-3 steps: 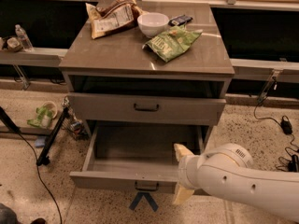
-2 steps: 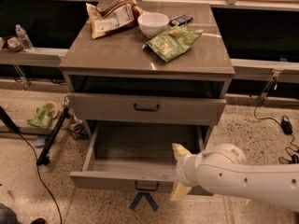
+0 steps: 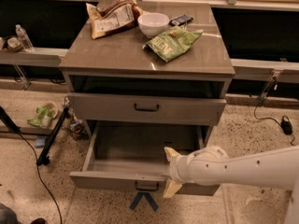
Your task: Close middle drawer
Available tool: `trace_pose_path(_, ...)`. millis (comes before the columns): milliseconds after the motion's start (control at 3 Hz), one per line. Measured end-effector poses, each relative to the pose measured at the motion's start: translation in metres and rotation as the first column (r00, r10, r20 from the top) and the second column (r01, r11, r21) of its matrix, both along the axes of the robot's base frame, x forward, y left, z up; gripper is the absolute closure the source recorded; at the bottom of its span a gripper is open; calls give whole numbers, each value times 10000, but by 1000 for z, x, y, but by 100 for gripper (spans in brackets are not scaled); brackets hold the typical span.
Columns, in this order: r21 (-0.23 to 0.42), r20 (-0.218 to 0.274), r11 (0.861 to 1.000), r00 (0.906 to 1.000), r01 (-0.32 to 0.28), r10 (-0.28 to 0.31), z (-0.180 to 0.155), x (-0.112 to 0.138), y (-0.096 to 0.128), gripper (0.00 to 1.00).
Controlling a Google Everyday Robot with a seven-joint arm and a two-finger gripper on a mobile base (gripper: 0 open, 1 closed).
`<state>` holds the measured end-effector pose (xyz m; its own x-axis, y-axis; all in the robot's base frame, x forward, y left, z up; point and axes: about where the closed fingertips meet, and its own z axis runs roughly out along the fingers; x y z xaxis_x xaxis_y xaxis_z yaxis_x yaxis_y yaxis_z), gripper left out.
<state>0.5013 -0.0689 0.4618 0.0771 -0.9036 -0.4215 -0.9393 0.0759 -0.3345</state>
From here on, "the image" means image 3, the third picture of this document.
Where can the grey drawer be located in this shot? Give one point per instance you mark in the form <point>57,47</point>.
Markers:
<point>130,156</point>
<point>147,109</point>

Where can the green white bag on floor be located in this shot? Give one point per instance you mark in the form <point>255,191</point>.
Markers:
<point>45,114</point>

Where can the small blue floor item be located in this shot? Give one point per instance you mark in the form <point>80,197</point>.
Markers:
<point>40,141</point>

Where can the white bowl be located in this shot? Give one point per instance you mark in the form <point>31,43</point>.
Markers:
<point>152,24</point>

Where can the grey drawer cabinet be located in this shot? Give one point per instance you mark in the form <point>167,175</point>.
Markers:
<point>118,64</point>

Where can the black power adapter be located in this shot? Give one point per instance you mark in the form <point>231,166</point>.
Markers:
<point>286,125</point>

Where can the grey top drawer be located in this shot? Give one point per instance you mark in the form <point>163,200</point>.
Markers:
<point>147,109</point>

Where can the dark blue snack packet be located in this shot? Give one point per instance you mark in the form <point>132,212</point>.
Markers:
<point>180,20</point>

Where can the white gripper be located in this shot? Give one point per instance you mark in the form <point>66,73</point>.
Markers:
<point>175,169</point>

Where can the clear water bottle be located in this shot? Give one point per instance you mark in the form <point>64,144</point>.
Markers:
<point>24,38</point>

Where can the green chip bag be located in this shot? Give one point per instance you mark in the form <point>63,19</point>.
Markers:
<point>173,43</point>

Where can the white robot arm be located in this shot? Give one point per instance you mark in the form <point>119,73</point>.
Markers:
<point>212,166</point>

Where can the black tripod leg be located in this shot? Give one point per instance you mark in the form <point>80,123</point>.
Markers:
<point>43,158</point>

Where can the brown chip bag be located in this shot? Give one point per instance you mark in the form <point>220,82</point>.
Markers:
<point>120,16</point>

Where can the brown item on ledge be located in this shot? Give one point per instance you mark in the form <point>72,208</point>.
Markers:
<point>10,44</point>

